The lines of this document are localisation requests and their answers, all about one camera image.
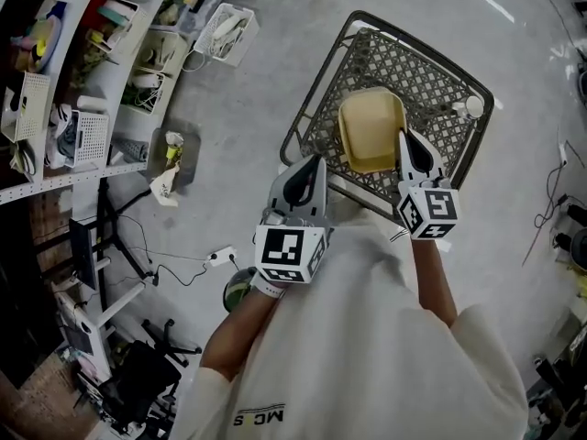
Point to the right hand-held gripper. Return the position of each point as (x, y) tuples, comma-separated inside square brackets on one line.
[(433, 209)]

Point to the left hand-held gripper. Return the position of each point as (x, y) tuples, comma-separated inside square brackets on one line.
[(280, 252)]

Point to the beige container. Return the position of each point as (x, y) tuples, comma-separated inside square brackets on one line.
[(367, 126)]

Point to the person's left forearm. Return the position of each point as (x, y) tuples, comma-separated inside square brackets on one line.
[(238, 333)]

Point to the person's right forearm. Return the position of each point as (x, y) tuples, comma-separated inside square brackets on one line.
[(433, 282)]

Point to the white cup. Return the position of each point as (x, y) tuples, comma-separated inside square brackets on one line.
[(473, 106)]

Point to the dark woven table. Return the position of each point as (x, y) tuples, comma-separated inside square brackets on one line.
[(413, 69)]

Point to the white wristband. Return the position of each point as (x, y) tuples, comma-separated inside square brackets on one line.
[(268, 288)]

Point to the white power strip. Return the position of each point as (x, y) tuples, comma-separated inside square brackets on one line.
[(220, 256)]

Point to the grey floor tray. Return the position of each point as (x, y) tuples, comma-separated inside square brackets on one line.
[(189, 147)]

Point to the glossy dark green object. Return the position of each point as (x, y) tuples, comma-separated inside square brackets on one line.
[(237, 289)]

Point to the white paper bag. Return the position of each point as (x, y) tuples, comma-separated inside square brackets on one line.
[(165, 188)]

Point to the person's white sweatshirt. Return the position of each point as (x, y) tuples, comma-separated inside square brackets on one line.
[(357, 346)]

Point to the grey perforated roll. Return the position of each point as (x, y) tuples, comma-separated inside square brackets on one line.
[(130, 149)]

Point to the white storage box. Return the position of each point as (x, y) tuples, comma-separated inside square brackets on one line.
[(162, 53)]

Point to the white perforated basket with clothes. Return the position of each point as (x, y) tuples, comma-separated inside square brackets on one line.
[(89, 138)]

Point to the clear bin with flowers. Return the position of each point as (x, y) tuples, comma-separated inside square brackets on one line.
[(183, 5)]

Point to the black monitor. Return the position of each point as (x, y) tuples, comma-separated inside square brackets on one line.
[(83, 255)]

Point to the white desk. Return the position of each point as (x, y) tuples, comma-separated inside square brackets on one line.
[(98, 319)]

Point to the white metal shelf unit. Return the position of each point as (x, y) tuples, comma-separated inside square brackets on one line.
[(59, 183)]

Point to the black office chair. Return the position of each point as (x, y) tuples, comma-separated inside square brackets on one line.
[(142, 378)]

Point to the tall white perforated basket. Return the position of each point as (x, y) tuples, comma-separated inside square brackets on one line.
[(28, 106)]

